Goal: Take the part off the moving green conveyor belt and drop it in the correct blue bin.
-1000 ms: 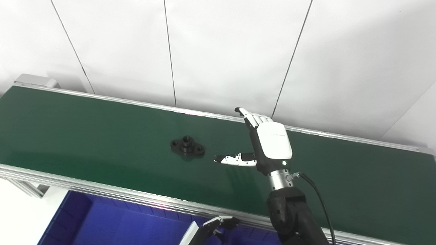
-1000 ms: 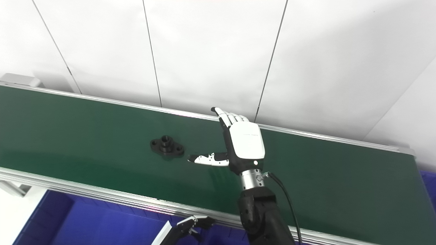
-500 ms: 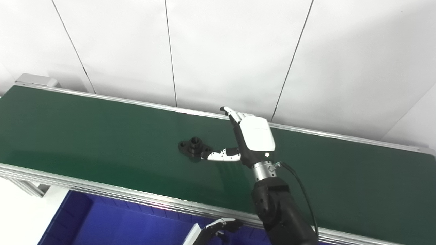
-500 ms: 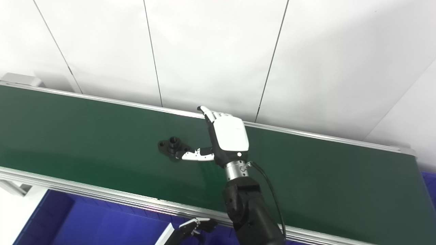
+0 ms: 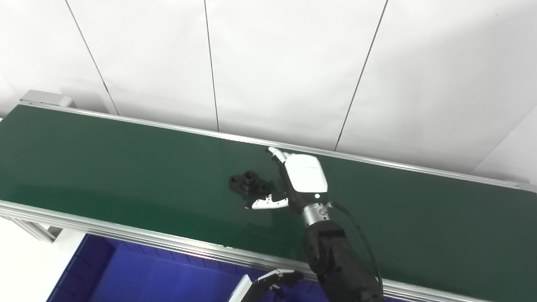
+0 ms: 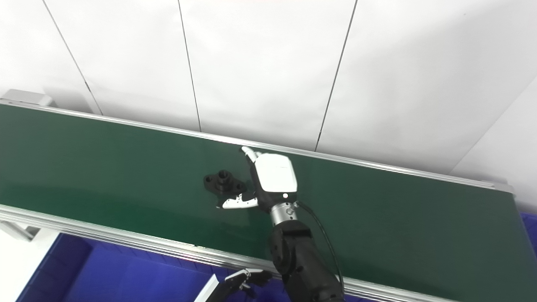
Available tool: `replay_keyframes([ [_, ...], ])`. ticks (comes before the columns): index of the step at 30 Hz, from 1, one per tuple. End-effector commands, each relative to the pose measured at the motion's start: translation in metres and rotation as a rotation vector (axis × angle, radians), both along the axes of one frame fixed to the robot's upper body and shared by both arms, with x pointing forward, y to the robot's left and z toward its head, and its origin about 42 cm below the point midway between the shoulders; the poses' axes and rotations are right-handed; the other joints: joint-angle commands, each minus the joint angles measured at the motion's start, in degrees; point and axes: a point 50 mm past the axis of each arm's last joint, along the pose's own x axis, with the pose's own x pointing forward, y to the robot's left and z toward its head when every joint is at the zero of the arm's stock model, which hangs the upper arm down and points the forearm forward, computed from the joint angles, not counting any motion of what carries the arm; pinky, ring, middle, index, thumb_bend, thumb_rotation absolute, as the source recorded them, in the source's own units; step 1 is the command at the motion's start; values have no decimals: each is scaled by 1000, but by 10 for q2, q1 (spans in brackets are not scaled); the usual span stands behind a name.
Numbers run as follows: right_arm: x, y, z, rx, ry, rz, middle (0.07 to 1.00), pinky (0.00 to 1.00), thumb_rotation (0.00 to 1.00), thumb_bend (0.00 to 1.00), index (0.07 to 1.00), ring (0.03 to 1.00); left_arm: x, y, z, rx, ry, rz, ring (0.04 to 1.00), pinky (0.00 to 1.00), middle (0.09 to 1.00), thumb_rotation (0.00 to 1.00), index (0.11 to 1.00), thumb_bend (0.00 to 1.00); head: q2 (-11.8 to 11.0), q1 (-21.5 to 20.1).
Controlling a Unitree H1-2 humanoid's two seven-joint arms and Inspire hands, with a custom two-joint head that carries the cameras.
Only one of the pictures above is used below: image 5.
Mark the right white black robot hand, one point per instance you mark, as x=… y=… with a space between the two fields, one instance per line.
x=306 y=176

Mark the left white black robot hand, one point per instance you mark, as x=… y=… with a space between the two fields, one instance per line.
x=268 y=283

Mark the black flange part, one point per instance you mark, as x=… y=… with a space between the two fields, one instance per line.
x=249 y=181

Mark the blue plastic bin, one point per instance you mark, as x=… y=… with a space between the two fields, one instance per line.
x=147 y=277

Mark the green conveyor belt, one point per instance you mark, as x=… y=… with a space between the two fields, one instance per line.
x=126 y=167
x=126 y=235

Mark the aluminium conveyor leg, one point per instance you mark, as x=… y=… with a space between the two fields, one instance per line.
x=33 y=228

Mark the grey conveyor end housing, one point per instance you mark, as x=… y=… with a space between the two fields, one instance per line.
x=46 y=98

